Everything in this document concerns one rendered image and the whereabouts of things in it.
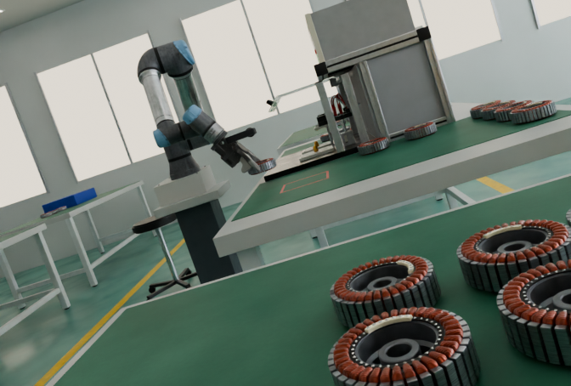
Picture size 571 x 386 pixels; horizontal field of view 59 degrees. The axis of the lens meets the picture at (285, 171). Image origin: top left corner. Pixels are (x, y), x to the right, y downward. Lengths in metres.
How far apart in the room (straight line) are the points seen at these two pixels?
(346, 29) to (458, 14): 5.16
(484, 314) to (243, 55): 6.58
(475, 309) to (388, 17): 1.66
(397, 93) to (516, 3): 5.51
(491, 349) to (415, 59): 1.60
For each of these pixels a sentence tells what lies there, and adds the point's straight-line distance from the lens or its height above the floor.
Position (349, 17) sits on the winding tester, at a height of 1.25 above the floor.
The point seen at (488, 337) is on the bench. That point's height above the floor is 0.75.
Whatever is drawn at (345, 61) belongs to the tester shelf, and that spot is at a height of 1.09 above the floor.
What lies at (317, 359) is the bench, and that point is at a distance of 0.51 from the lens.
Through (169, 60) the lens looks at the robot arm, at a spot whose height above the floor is 1.34.
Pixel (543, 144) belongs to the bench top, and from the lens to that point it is 1.27.
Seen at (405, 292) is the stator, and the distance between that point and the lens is 0.50.
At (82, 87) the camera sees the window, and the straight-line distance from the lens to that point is 7.64.
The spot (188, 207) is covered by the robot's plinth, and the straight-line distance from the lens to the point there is 2.35.
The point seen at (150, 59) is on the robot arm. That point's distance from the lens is 2.22.
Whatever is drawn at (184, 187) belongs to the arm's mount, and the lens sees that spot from 2.39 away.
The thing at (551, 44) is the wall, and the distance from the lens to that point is 7.49.
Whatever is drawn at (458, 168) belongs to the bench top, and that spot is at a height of 0.73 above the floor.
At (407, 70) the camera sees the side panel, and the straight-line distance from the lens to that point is 1.96.
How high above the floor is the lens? 0.98
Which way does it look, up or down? 6 degrees down
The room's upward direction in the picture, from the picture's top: 19 degrees counter-clockwise
